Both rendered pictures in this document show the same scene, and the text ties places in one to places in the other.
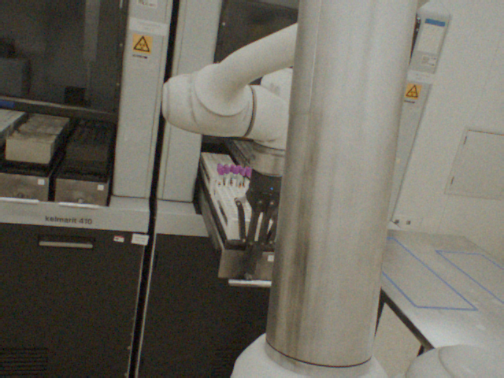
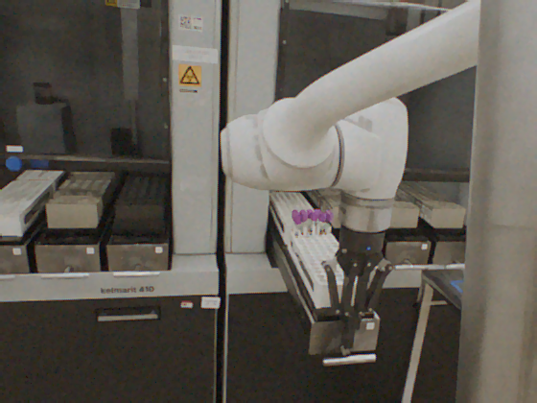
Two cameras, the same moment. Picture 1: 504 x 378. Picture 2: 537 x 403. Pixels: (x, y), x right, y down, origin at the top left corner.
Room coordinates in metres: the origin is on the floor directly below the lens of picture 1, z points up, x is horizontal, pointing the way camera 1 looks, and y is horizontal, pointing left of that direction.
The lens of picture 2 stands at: (0.22, 0.05, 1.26)
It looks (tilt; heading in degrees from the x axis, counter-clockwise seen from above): 21 degrees down; 359
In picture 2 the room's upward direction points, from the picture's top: 6 degrees clockwise
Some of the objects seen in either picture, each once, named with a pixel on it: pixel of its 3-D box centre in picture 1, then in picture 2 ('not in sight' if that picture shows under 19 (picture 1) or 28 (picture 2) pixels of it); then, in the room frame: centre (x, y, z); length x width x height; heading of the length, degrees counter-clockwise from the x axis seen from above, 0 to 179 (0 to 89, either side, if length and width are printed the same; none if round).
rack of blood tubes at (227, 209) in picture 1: (238, 210); (322, 266); (1.15, 0.03, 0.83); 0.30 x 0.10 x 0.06; 16
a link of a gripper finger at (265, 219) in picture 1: (265, 221); (361, 285); (0.97, -0.04, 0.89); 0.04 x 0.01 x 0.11; 16
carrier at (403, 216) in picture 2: not in sight; (399, 217); (1.51, -0.19, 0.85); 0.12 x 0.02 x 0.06; 105
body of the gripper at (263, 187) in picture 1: (265, 191); (360, 250); (0.96, -0.03, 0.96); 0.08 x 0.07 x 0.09; 106
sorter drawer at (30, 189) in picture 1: (43, 153); (93, 211); (1.50, 0.70, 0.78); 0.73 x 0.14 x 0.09; 16
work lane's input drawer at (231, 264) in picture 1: (226, 210); (306, 262); (1.29, 0.06, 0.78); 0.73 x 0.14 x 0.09; 16
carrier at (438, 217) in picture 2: not in sight; (446, 217); (1.55, -0.34, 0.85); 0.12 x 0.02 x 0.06; 105
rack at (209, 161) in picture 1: (220, 174); (293, 218); (1.46, 0.11, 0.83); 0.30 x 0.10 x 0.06; 16
